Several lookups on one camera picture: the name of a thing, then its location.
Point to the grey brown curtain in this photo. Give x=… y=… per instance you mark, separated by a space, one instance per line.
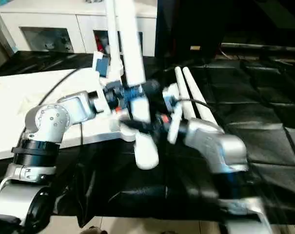
x=1 y=44

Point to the black mat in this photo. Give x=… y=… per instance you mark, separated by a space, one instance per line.
x=259 y=122

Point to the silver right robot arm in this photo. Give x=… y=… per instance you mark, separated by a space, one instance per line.
x=215 y=143

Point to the white plastic table leg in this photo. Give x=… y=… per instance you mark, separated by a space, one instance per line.
x=186 y=97
x=201 y=97
x=113 y=44
x=132 y=48

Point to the white plastic table top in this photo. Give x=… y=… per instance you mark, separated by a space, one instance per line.
x=27 y=97

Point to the white sideboard cabinet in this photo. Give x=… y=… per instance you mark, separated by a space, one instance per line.
x=52 y=17

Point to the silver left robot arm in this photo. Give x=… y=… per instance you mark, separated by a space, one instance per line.
x=52 y=122

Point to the dark metal bar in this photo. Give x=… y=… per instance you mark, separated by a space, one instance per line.
x=259 y=46

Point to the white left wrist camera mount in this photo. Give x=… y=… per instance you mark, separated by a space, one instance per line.
x=102 y=65

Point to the red bottle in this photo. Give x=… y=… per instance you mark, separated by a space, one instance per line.
x=99 y=42

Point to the black cabinet with gold label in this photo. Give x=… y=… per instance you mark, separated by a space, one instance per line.
x=186 y=24

